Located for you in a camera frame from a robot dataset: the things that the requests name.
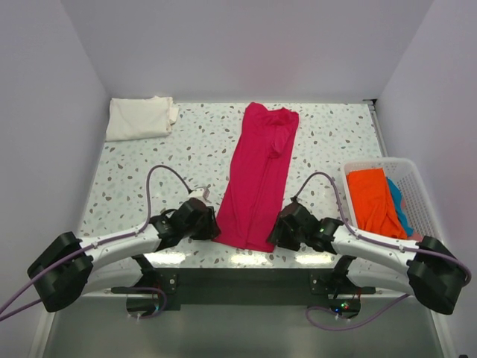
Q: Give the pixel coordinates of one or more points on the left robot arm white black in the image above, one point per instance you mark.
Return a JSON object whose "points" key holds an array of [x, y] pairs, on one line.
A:
{"points": [[70, 266]]}

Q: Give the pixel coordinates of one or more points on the blue t shirt in basket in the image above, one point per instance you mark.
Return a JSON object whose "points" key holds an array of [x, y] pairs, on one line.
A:
{"points": [[398, 201]]}

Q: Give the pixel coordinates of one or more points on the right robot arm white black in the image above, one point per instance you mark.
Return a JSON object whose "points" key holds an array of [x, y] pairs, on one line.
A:
{"points": [[426, 269]]}

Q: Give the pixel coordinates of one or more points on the aluminium rail frame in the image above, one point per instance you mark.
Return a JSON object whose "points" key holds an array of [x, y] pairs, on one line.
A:
{"points": [[250, 212]]}

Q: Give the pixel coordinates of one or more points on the white plastic laundry basket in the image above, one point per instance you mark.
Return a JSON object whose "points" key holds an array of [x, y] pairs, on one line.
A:
{"points": [[410, 194]]}

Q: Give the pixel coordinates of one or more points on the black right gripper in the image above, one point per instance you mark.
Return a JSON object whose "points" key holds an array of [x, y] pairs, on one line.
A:
{"points": [[278, 236]]}

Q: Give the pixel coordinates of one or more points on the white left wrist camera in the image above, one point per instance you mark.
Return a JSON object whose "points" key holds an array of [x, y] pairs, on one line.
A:
{"points": [[200, 193]]}

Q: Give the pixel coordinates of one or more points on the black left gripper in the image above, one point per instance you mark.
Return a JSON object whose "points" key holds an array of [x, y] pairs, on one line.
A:
{"points": [[211, 230]]}

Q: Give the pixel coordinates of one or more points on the pink t shirt in basket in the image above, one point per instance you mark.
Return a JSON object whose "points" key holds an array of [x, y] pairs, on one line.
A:
{"points": [[416, 237]]}

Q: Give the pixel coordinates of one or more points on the orange t shirt in basket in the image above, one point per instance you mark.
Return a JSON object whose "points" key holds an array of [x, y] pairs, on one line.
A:
{"points": [[373, 204]]}

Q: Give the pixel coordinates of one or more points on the folded cream t shirt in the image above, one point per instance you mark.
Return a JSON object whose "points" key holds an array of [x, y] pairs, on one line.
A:
{"points": [[132, 119]]}

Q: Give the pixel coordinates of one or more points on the magenta t shirt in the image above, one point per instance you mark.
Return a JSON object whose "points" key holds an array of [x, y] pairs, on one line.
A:
{"points": [[258, 175]]}

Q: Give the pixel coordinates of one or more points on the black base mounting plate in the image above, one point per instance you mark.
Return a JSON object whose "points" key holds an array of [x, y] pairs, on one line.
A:
{"points": [[238, 286]]}

